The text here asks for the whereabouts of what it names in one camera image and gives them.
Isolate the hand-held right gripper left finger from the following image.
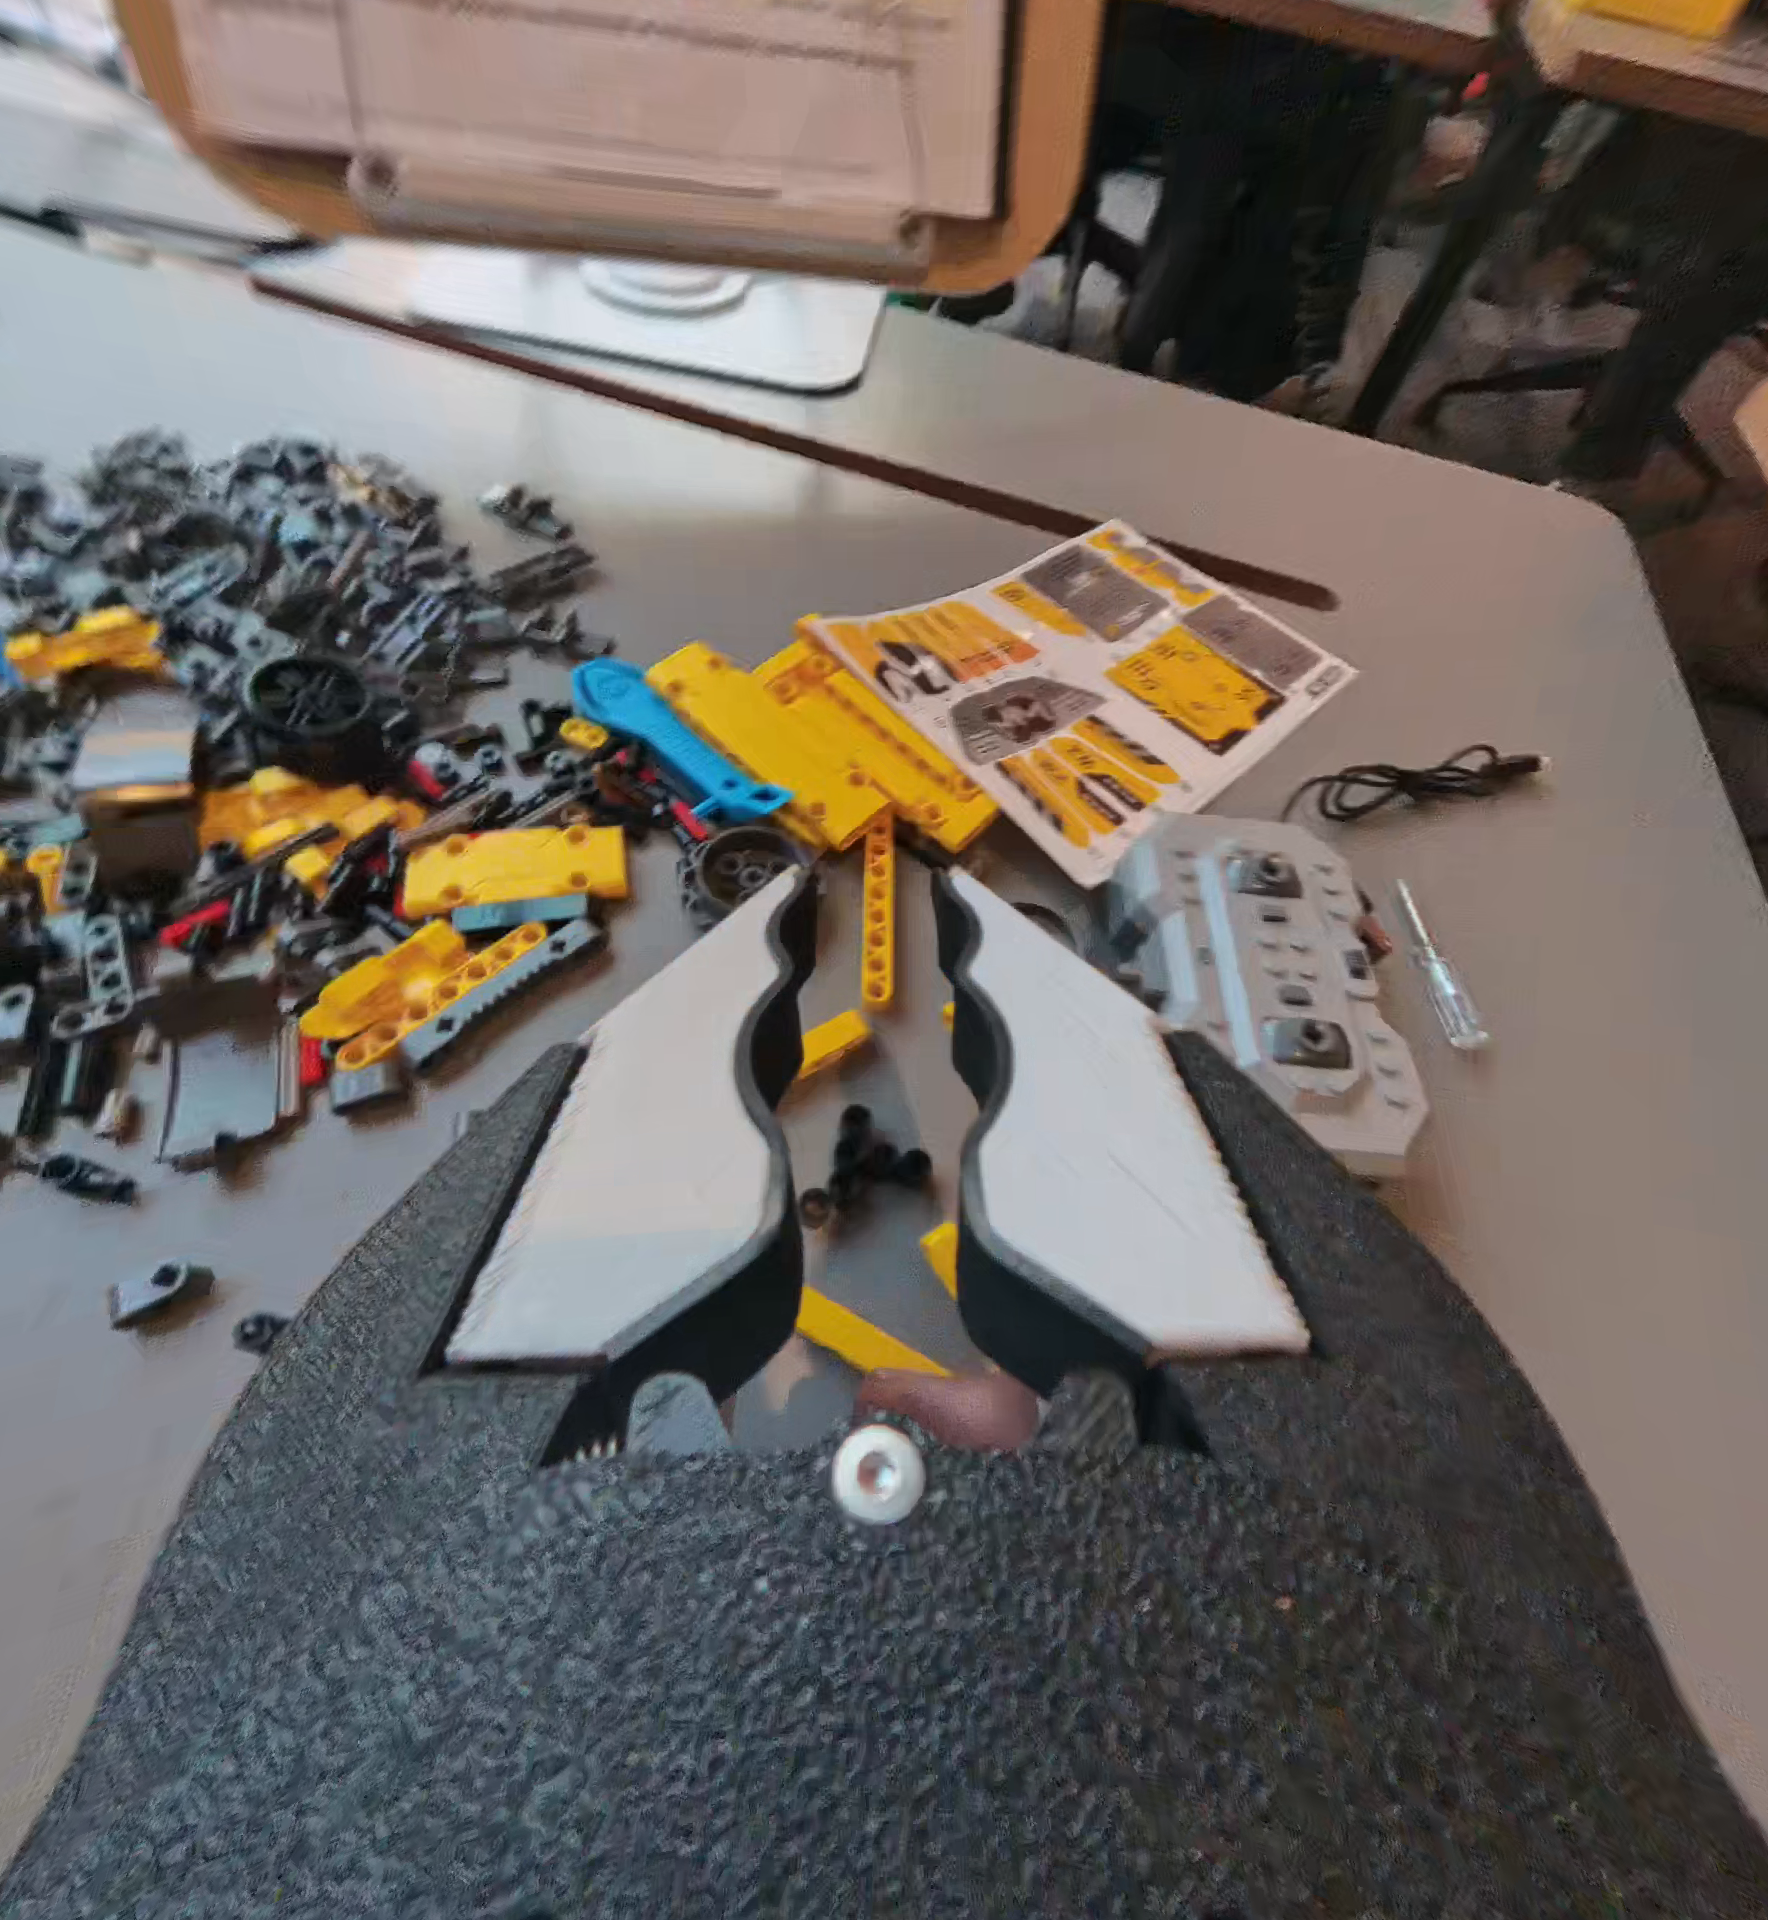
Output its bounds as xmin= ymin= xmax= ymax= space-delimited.
xmin=443 ymin=868 xmax=821 ymax=1405

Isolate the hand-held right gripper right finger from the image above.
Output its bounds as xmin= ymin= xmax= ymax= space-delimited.
xmin=929 ymin=868 xmax=1311 ymax=1406

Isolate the pile of toy building pieces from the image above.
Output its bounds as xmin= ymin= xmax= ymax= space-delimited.
xmin=0 ymin=428 xmax=645 ymax=1201

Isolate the grey desk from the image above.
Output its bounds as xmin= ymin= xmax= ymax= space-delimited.
xmin=0 ymin=195 xmax=1768 ymax=1920

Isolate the wood-edged background desk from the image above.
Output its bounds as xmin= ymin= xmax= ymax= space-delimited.
xmin=1169 ymin=0 xmax=1768 ymax=153

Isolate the black cross connector piece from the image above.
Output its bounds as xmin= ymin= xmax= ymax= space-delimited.
xmin=801 ymin=1107 xmax=935 ymax=1224

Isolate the dark grey wheel hub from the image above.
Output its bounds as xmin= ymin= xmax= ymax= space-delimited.
xmin=679 ymin=824 xmax=811 ymax=925

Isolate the yellow beam with grey rack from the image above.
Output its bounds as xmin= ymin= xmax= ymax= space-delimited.
xmin=299 ymin=919 xmax=606 ymax=1071

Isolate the yellow curved panel piece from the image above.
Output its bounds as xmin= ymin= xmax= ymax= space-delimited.
xmin=401 ymin=824 xmax=632 ymax=921

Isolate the blue brick separator tool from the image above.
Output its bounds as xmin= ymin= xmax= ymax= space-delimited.
xmin=572 ymin=658 xmax=793 ymax=824

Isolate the yellow grey sticker sheet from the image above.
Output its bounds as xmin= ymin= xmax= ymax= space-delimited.
xmin=801 ymin=518 xmax=1359 ymax=888

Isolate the wooden document stand with sheet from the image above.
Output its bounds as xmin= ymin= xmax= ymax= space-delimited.
xmin=109 ymin=0 xmax=1110 ymax=394

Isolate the yellow storage bin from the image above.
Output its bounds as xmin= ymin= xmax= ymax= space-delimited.
xmin=1562 ymin=0 xmax=1748 ymax=39

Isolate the small clear-handled screwdriver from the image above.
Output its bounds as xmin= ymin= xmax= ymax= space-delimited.
xmin=1390 ymin=880 xmax=1491 ymax=1052

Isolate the yellow perforated frame piece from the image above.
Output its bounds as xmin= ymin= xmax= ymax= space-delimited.
xmin=755 ymin=638 xmax=999 ymax=852
xmin=648 ymin=642 xmax=891 ymax=851

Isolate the black usb cable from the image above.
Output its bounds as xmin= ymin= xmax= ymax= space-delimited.
xmin=1280 ymin=745 xmax=1550 ymax=824

